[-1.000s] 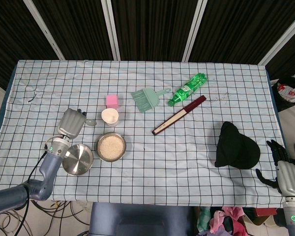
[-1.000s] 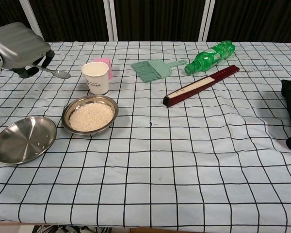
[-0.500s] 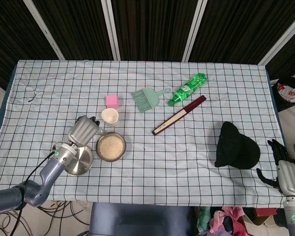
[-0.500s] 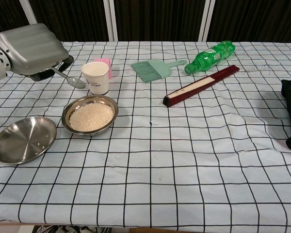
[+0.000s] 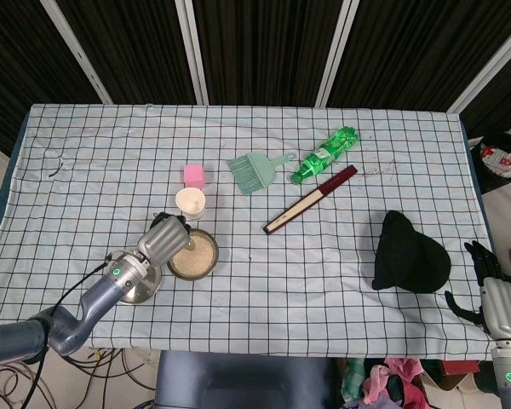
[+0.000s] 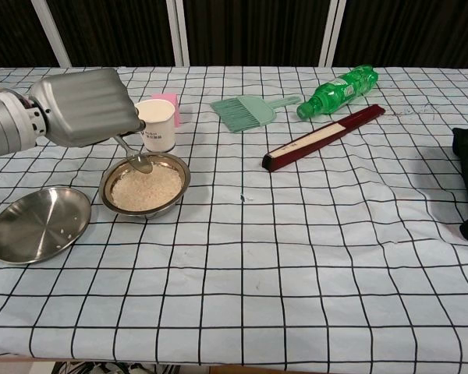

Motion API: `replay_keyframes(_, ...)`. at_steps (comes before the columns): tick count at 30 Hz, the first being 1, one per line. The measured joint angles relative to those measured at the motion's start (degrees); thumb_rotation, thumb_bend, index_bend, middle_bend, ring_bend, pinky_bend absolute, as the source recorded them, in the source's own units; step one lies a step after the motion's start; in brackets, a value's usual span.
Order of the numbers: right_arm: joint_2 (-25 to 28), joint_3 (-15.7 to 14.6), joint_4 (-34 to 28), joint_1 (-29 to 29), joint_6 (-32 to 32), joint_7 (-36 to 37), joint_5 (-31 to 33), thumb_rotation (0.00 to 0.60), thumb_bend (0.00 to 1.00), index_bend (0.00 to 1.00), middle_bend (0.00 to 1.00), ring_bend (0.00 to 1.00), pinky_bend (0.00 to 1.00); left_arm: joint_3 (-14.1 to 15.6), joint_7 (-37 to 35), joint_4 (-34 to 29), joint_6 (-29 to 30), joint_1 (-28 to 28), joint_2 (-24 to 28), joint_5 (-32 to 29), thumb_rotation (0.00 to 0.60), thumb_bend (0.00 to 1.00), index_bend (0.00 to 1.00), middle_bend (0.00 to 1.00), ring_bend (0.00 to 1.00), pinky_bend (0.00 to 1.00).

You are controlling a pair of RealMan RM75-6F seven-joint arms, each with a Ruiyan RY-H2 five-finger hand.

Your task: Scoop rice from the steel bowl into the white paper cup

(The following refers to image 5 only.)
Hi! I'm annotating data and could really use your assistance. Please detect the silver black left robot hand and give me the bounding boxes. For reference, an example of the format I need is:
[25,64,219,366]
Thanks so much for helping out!
[136,211,192,268]

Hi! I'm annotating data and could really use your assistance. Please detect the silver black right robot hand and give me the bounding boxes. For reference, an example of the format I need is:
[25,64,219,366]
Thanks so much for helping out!
[445,240,511,342]

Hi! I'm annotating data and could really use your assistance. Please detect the white paper cup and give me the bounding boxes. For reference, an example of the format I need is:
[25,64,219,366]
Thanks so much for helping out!
[174,187,208,221]

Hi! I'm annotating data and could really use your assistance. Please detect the steel bowl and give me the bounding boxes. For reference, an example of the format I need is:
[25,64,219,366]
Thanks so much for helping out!
[166,228,221,281]

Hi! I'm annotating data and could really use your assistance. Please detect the mint green hand brush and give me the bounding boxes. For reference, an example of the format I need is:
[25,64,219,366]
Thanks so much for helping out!
[227,152,297,197]

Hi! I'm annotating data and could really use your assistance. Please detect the steel plate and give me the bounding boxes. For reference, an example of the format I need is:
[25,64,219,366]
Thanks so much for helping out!
[118,263,164,306]

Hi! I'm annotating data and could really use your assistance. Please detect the pink cube sponge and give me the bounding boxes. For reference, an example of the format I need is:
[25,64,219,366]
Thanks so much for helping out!
[183,163,207,190]

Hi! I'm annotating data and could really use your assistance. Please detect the dark red box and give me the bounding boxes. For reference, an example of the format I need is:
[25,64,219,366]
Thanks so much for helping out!
[440,360,481,377]

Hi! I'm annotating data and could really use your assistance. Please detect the black cap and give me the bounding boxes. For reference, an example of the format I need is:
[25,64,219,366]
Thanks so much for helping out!
[370,210,452,294]

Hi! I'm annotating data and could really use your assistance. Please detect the checkered white tablecloth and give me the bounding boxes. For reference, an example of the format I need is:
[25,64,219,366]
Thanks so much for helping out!
[0,103,502,359]

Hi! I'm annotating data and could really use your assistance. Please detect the colourful clothes pile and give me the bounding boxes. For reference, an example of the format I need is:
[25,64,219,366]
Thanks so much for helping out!
[340,356,431,409]

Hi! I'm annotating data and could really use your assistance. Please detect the black bag with red print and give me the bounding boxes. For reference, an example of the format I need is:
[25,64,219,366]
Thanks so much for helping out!
[468,131,511,196]

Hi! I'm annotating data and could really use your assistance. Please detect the dark red folded fan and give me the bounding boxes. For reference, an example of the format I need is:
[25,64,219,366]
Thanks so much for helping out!
[262,164,359,235]

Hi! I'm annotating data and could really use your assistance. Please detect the blue-grey robot torso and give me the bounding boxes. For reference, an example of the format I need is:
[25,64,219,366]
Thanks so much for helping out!
[154,349,337,409]

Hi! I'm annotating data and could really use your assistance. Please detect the green plastic bottle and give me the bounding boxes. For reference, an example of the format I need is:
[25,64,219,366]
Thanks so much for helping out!
[290,126,360,186]

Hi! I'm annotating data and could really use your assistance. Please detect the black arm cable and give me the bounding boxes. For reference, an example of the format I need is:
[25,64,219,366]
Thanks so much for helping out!
[25,253,124,409]

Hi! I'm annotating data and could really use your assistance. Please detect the black floor cables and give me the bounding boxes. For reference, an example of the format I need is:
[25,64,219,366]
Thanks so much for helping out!
[0,347,158,409]

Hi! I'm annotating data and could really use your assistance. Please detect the white partition frame post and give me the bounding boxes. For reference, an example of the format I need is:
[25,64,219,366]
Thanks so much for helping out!
[40,0,114,106]
[314,0,361,107]
[446,19,511,114]
[174,0,210,106]

